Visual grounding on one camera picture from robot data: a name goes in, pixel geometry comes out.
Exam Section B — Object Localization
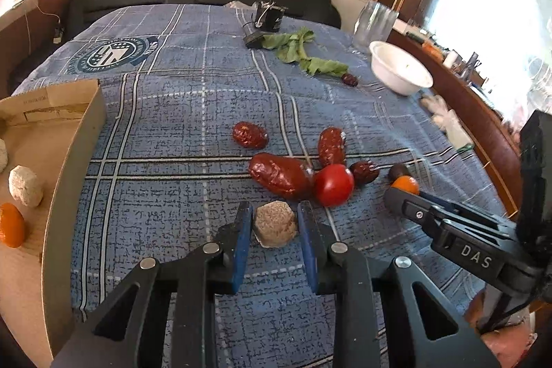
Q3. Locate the small orange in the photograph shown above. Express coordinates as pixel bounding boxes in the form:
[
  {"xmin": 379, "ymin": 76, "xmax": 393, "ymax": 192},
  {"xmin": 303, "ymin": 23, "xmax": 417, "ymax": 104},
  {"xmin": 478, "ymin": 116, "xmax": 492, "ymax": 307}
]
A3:
[{"xmin": 391, "ymin": 176, "xmax": 420, "ymax": 195}]

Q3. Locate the brown lumpy cake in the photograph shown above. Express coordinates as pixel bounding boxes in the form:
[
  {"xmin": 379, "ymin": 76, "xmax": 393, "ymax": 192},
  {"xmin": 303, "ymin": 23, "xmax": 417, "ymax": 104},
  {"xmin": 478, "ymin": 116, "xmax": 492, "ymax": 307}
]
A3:
[{"xmin": 253, "ymin": 201, "xmax": 298, "ymax": 248}]

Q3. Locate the large red date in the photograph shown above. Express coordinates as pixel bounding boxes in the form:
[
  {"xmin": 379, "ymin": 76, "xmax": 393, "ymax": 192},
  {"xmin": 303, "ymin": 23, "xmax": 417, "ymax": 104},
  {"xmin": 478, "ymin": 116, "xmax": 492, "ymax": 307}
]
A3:
[{"xmin": 248, "ymin": 152, "xmax": 314, "ymax": 200}]

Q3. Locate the red tomato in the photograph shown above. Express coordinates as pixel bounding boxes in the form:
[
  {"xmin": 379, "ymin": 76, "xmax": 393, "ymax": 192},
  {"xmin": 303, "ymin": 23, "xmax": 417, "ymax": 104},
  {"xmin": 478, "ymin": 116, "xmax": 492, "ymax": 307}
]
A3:
[{"xmin": 314, "ymin": 165, "xmax": 355, "ymax": 207}]

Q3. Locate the dark plum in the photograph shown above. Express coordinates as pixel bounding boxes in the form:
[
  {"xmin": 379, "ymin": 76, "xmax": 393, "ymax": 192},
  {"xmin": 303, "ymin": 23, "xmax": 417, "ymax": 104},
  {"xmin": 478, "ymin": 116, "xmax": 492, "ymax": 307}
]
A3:
[{"xmin": 387, "ymin": 163, "xmax": 412, "ymax": 183}]

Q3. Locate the small dark date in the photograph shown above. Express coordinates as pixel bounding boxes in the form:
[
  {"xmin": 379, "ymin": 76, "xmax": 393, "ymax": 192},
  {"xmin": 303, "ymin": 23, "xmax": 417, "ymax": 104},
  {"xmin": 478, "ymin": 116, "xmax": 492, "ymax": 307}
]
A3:
[{"xmin": 349, "ymin": 160, "xmax": 380, "ymax": 187}]

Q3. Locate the white work glove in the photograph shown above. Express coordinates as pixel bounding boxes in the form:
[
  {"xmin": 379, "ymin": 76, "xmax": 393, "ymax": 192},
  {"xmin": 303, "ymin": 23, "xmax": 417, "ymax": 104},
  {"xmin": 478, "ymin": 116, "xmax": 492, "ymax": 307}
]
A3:
[{"xmin": 421, "ymin": 94, "xmax": 473, "ymax": 153}]

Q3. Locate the white bowl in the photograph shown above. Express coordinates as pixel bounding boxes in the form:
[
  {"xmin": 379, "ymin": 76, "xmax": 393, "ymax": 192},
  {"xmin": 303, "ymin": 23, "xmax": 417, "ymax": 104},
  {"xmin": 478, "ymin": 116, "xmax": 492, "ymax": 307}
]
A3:
[{"xmin": 368, "ymin": 41, "xmax": 433, "ymax": 96}]

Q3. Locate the blue plaid tablecloth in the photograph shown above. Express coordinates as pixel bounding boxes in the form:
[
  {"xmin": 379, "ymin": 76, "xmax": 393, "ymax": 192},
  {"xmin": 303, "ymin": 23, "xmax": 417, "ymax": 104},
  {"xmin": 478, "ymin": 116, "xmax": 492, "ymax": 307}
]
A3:
[{"xmin": 12, "ymin": 2, "xmax": 519, "ymax": 368}]

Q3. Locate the small dried date near greens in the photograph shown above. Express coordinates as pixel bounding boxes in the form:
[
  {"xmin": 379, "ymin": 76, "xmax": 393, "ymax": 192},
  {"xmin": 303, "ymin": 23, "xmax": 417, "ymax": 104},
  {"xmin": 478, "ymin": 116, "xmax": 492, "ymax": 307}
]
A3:
[{"xmin": 342, "ymin": 73, "xmax": 358, "ymax": 87}]

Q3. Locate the green leafy vegetable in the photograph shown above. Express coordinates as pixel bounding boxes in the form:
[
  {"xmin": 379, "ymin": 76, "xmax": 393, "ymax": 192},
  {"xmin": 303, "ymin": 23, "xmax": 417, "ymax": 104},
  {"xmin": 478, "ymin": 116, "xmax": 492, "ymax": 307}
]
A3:
[{"xmin": 261, "ymin": 27, "xmax": 349, "ymax": 78}]

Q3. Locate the black charger block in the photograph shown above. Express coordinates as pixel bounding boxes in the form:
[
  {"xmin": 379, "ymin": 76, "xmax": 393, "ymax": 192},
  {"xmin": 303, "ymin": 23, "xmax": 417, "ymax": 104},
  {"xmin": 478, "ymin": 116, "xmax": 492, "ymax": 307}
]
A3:
[{"xmin": 243, "ymin": 30, "xmax": 265, "ymax": 49}]

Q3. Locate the clear glass jar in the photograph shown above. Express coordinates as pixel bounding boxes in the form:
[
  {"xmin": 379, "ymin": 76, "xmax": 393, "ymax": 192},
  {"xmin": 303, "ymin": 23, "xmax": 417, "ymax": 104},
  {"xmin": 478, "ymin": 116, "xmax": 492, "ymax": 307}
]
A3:
[{"xmin": 353, "ymin": 0, "xmax": 398, "ymax": 52}]

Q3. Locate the small black device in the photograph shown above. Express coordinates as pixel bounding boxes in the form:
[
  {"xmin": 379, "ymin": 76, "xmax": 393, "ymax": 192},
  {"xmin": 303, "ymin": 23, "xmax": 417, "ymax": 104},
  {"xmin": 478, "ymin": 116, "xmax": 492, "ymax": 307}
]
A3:
[{"xmin": 253, "ymin": 0, "xmax": 287, "ymax": 33}]

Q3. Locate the cardboard tray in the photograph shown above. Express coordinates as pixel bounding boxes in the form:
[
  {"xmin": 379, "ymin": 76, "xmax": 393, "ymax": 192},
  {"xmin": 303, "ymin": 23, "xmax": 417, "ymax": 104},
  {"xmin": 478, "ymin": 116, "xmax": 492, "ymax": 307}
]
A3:
[{"xmin": 1, "ymin": 78, "xmax": 106, "ymax": 367}]

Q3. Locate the white cake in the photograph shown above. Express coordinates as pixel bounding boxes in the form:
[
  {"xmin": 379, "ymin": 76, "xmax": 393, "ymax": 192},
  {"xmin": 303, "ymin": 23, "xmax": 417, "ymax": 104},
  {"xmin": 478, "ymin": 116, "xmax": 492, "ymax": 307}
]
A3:
[
  {"xmin": 8, "ymin": 165, "xmax": 44, "ymax": 208},
  {"xmin": 0, "ymin": 139, "xmax": 8, "ymax": 173}
]

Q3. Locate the orange in tray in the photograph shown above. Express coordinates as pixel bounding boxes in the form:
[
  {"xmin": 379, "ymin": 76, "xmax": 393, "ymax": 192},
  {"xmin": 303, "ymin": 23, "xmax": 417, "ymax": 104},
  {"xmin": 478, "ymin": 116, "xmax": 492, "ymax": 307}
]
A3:
[{"xmin": 0, "ymin": 203, "xmax": 26, "ymax": 248}]

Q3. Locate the wooden sideboard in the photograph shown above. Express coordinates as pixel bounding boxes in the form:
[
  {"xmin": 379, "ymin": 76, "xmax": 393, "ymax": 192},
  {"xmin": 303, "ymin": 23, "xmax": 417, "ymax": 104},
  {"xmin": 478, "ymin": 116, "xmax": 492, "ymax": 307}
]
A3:
[{"xmin": 372, "ymin": 0, "xmax": 552, "ymax": 222}]

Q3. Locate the brown armchair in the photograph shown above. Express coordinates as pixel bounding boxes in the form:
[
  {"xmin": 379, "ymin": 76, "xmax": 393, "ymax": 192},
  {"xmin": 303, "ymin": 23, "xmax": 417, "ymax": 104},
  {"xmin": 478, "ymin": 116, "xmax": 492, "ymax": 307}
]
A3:
[{"xmin": 1, "ymin": 0, "xmax": 71, "ymax": 98}]

